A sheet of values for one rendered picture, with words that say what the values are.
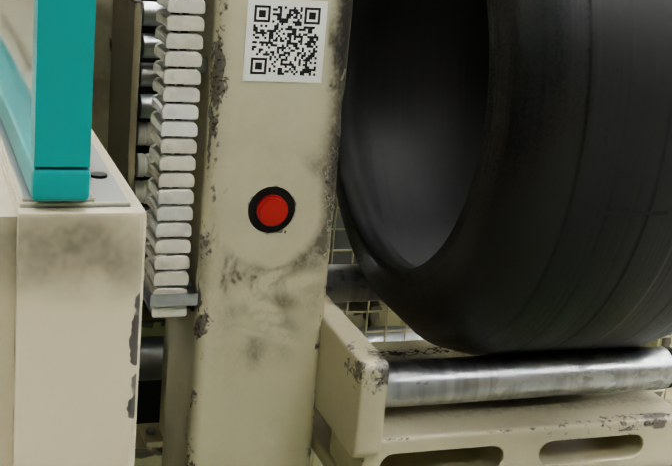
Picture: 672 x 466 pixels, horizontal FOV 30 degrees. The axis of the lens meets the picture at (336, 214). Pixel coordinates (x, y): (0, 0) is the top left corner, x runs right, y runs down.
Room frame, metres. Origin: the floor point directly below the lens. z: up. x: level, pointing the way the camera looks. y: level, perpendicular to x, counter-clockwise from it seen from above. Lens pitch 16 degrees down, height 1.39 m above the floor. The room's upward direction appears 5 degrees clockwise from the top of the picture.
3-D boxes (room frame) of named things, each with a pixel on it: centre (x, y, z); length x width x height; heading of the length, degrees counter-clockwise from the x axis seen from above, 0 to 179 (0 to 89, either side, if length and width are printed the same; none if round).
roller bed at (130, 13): (1.58, 0.19, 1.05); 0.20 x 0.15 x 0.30; 111
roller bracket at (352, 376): (1.24, 0.02, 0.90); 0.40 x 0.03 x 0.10; 21
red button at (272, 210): (1.13, 0.06, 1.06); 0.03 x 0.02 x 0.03; 111
